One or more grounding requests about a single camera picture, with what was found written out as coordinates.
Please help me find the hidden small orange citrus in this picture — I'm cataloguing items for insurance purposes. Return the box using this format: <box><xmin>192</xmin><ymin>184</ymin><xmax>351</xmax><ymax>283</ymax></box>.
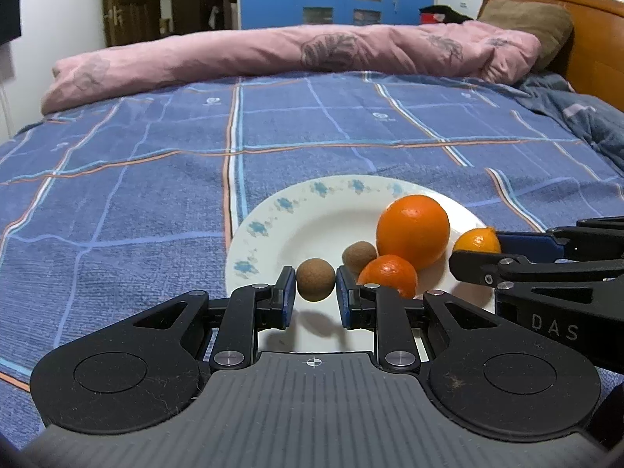
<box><xmin>453</xmin><ymin>227</ymin><xmax>501</xmax><ymax>254</ymax></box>

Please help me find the mandarin orange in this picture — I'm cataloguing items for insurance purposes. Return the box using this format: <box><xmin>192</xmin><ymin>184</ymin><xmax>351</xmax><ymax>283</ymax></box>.
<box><xmin>358</xmin><ymin>255</ymin><xmax>419</xmax><ymax>299</ymax></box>

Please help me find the small brown longan on plate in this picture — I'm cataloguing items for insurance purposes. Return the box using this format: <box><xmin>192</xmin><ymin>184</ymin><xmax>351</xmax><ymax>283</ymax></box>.
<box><xmin>342</xmin><ymin>241</ymin><xmax>378</xmax><ymax>277</ymax></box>

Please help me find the large orange on plate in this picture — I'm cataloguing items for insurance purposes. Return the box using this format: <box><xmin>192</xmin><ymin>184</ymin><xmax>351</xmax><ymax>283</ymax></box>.
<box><xmin>376</xmin><ymin>195</ymin><xmax>450</xmax><ymax>271</ymax></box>

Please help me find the white floral plate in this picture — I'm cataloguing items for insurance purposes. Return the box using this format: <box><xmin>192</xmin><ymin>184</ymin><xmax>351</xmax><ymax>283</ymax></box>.
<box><xmin>225</xmin><ymin>175</ymin><xmax>483</xmax><ymax>353</ymax></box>

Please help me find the grey-blue blanket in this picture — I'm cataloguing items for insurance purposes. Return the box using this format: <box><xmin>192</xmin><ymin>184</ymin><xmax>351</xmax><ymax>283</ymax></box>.
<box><xmin>515</xmin><ymin>73</ymin><xmax>624</xmax><ymax>173</ymax></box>

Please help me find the wooden headboard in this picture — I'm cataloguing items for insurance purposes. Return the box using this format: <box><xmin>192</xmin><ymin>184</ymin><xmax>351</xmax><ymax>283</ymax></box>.
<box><xmin>482</xmin><ymin>0</ymin><xmax>624</xmax><ymax>110</ymax></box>

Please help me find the blue plaid bed sheet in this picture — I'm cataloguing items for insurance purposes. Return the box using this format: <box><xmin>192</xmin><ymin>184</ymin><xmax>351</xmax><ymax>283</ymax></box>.
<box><xmin>1</xmin><ymin>72</ymin><xmax>623</xmax><ymax>447</ymax></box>

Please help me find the brown pillow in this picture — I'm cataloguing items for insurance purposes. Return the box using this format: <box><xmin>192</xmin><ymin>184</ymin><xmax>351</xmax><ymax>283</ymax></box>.
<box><xmin>478</xmin><ymin>0</ymin><xmax>574</xmax><ymax>72</ymax></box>

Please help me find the pink rolled quilt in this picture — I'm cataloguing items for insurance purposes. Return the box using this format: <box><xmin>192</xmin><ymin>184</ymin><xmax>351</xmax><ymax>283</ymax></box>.
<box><xmin>41</xmin><ymin>20</ymin><xmax>541</xmax><ymax>115</ymax></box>

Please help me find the red and black bag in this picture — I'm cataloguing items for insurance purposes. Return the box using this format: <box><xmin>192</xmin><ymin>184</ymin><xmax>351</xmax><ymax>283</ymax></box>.
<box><xmin>419</xmin><ymin>4</ymin><xmax>472</xmax><ymax>24</ymax></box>

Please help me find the brown wooden door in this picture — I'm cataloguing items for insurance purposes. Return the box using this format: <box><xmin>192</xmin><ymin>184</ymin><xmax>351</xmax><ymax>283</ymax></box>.
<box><xmin>103</xmin><ymin>0</ymin><xmax>161</xmax><ymax>46</ymax></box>

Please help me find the black wall television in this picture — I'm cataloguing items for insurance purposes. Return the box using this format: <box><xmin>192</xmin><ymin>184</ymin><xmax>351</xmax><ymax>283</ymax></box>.
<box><xmin>0</xmin><ymin>0</ymin><xmax>21</xmax><ymax>46</ymax></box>

